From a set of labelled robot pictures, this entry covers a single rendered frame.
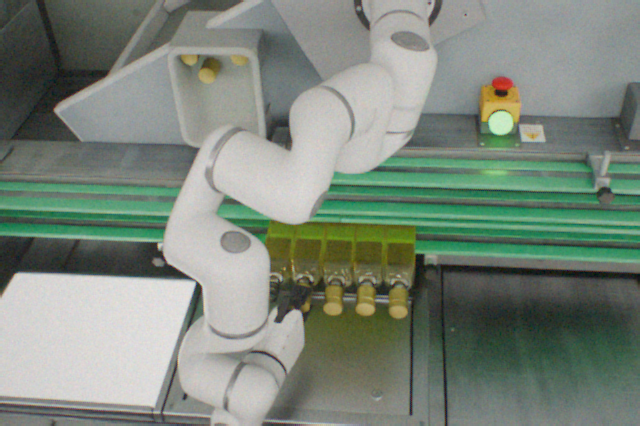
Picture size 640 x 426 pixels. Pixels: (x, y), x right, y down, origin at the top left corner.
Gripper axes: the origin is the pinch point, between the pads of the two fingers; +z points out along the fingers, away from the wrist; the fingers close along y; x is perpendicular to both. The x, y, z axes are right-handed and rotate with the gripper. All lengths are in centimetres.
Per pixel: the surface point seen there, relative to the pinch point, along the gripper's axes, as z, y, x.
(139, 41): 58, 13, 68
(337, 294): 2.8, 1.5, -6.0
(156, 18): 72, 12, 71
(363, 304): 2.0, 1.6, -11.2
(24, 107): 54, -12, 109
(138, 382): -17.8, -12.5, 25.7
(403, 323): 12.2, -12.6, -16.1
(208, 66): 28.0, 28.0, 29.4
